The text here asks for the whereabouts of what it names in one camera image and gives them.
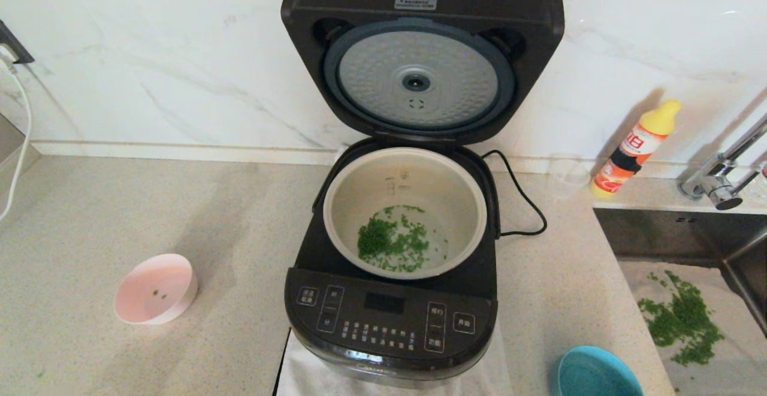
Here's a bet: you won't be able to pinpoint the chrome faucet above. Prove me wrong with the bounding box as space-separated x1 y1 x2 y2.
678 114 767 211

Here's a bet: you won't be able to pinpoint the black power cable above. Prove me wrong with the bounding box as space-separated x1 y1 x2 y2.
482 149 549 237

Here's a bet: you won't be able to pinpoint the grey wall socket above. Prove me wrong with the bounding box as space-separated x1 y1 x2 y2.
0 20 35 64

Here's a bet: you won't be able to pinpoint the blue bowl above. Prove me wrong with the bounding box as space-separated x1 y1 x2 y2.
557 346 645 396

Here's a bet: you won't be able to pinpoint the clear plastic water bottle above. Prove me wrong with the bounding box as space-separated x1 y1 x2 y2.
749 161 767 200

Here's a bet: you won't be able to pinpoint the white towel under cooker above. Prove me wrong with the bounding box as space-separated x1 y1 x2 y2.
274 324 514 396

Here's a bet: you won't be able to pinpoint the green grains on sink towel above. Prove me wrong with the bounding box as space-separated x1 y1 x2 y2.
638 270 726 367

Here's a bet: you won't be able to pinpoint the grey metal panel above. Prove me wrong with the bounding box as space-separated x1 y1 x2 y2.
0 114 40 193

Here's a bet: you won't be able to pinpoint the yellow orange squeeze bottle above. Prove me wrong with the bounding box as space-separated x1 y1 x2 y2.
590 99 684 198

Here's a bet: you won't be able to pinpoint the clear plastic cup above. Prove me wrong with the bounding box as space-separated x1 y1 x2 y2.
548 156 593 200

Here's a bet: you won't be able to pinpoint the pink bowl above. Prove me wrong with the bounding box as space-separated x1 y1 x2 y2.
113 254 199 326

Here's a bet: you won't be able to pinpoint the white towel in sink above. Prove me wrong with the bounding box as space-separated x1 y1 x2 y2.
617 258 767 396

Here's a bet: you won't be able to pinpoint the white inner pot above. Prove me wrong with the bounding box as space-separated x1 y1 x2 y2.
322 147 488 281

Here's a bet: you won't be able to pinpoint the black rice cooker base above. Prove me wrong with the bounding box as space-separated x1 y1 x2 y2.
285 138 499 388

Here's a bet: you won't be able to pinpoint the stainless steel sink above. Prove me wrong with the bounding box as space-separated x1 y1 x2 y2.
593 207 767 396

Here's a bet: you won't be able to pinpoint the chopped green vegetables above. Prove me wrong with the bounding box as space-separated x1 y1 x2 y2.
150 204 450 299

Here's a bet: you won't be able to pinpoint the white power cable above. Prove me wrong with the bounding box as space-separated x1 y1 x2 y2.
0 61 32 220

